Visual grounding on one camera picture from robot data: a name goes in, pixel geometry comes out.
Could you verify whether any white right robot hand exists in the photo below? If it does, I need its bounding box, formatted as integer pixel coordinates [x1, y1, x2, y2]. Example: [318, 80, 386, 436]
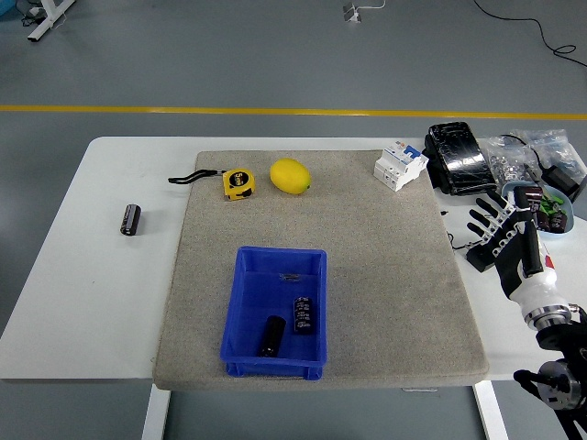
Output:
[466, 185, 570, 322]

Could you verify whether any black battery with purple print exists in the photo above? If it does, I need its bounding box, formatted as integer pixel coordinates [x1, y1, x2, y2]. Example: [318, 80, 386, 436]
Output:
[292, 295, 316, 336]

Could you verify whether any black cylindrical battery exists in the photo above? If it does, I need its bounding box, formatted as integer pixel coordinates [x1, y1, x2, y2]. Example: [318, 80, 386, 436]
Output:
[119, 203, 143, 237]
[260, 314, 288, 358]

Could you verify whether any blue plastic box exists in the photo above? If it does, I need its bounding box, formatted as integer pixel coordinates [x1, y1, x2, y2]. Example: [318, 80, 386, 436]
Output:
[220, 245, 329, 381]

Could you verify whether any small black block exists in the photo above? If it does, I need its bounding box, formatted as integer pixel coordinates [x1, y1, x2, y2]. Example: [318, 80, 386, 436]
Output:
[465, 245, 499, 272]

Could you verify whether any green terminal connector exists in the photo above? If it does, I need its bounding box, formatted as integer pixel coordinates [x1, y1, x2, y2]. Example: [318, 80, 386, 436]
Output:
[539, 194, 566, 215]

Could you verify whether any light blue bowl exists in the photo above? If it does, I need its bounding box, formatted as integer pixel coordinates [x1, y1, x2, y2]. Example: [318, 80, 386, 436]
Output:
[501, 181, 577, 236]

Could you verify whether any plastic bag of metal nuts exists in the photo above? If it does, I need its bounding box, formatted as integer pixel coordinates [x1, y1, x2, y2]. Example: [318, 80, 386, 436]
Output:
[483, 136, 542, 184]

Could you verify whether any black power adapter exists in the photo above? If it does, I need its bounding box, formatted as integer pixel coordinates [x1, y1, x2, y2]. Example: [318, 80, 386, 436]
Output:
[540, 164, 586, 202]

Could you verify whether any black plastic-wrapped pedal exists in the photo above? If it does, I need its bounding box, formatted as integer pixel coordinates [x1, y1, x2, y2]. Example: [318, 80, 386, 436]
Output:
[422, 121, 499, 196]

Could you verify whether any clear plastic bag of parts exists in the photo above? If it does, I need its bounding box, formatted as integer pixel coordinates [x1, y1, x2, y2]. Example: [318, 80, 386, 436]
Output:
[511, 128, 587, 184]

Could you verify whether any white circuit breaker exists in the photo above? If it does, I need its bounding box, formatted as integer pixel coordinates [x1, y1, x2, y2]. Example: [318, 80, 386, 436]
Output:
[372, 141, 430, 193]

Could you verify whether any grey-brown mat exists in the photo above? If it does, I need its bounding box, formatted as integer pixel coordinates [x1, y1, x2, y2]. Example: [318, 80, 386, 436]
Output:
[152, 149, 490, 391]

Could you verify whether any white table leg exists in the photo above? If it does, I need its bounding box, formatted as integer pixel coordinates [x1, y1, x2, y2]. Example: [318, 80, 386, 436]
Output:
[140, 383, 172, 440]
[473, 380, 509, 440]

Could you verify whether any yellow lemon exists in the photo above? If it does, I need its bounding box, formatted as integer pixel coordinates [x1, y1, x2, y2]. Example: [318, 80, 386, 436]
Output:
[269, 157, 313, 196]

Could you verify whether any yellow tape measure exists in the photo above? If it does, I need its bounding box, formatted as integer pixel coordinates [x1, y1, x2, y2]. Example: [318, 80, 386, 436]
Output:
[167, 168, 257, 203]

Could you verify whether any black floor cable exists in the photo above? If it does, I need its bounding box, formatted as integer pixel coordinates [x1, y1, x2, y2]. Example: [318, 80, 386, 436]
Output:
[471, 0, 587, 70]

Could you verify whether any white desk frame foot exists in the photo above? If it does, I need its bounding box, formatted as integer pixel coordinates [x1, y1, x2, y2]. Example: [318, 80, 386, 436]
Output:
[26, 0, 77, 45]

